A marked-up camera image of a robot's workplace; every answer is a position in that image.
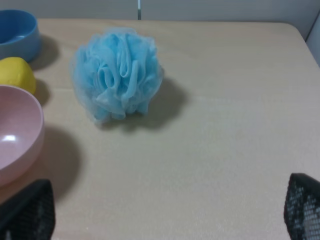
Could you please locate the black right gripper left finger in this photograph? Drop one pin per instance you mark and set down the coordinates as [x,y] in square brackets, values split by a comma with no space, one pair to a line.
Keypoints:
[29,214]

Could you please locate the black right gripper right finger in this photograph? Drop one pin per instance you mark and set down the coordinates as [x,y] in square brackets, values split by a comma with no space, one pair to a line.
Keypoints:
[302,207]

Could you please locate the pink plastic bowl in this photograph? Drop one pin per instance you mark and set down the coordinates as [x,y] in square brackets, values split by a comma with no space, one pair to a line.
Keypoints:
[22,131]

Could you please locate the yellow lemon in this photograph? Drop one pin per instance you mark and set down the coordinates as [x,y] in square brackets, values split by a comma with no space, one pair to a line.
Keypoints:
[15,71]

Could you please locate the blue mesh bath sponge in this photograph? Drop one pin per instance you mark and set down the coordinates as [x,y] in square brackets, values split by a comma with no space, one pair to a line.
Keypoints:
[116,74]

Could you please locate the blue plastic bowl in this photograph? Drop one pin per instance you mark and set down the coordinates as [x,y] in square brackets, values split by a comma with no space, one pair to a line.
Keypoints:
[19,35]

